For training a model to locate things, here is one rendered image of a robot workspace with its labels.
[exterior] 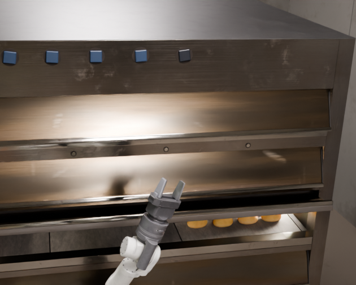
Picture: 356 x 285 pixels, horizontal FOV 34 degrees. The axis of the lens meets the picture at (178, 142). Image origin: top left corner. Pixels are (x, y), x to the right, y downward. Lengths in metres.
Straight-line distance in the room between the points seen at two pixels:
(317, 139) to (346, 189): 3.02
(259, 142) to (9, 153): 1.01
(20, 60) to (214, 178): 0.92
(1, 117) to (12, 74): 0.17
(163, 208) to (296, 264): 1.15
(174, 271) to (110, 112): 0.81
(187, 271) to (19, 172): 0.88
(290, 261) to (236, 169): 0.58
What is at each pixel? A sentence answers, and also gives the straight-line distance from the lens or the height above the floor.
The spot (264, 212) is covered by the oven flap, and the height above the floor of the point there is 1.41.
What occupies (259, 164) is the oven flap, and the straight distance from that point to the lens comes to 2.53.
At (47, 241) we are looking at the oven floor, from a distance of 2.67.
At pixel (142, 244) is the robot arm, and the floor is 1.56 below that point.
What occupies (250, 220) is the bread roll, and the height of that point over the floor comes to 1.20.
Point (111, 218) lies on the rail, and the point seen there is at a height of 1.43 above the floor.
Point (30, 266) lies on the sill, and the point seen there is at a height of 1.16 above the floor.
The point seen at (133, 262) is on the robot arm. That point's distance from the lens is 2.00.
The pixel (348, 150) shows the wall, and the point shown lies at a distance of 5.49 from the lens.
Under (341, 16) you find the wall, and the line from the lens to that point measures 5.56.
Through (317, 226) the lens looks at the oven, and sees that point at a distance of 2.78.
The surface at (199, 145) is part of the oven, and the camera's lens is 2.40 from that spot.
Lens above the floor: 2.52
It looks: 21 degrees down
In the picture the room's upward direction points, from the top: 2 degrees clockwise
